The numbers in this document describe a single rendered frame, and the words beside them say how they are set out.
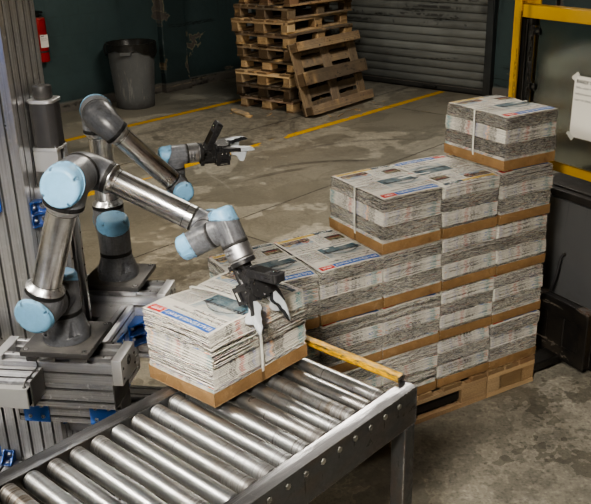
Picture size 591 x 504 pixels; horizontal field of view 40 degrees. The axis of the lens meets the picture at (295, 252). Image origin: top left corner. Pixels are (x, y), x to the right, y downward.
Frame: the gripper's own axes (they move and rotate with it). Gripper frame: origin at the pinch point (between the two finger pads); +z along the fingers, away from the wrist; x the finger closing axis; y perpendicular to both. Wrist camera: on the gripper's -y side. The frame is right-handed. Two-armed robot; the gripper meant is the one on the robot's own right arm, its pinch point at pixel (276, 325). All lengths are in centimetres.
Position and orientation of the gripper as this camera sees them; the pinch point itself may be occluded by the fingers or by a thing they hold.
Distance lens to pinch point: 224.6
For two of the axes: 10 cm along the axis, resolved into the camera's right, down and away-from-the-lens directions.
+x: -6.8, 3.0, -6.8
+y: -6.2, 2.8, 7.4
